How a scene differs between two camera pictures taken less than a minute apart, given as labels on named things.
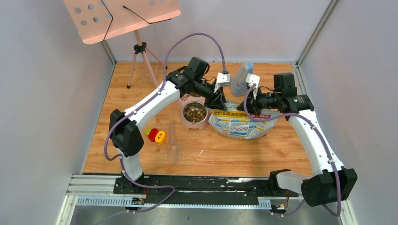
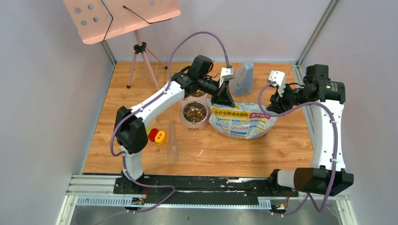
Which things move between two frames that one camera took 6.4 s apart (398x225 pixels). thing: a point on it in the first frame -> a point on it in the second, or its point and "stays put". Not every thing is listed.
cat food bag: x=237 y=124 stays put
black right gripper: x=251 y=102 -> x=278 y=103
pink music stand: x=98 y=20 stays put
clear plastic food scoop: x=173 y=148 stays put
